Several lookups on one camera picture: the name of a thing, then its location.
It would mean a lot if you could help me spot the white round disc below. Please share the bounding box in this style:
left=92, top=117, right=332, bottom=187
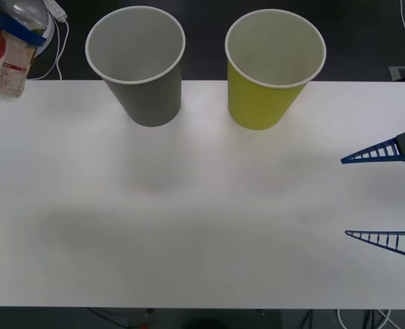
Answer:
left=34, top=13, right=56, bottom=58

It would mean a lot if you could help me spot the white cable under table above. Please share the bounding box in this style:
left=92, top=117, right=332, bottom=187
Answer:
left=336, top=308, right=400, bottom=329

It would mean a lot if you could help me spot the grey printed floor marker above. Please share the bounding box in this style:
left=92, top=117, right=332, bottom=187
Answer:
left=389, top=64, right=405, bottom=82

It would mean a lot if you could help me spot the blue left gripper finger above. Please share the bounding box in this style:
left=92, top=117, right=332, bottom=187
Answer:
left=0, top=13, right=48, bottom=47

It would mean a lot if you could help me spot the white power strip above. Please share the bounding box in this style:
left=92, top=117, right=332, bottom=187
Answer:
left=44, top=0, right=69, bottom=22

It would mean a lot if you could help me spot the yellow-green waste bin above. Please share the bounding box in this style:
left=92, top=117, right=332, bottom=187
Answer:
left=224, top=8, right=327, bottom=132

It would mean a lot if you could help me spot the grey waste bin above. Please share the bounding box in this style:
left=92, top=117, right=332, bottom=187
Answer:
left=84, top=7, right=186, bottom=128

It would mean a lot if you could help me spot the white power strip cable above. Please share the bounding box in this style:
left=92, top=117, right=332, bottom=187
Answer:
left=29, top=19, right=70, bottom=82

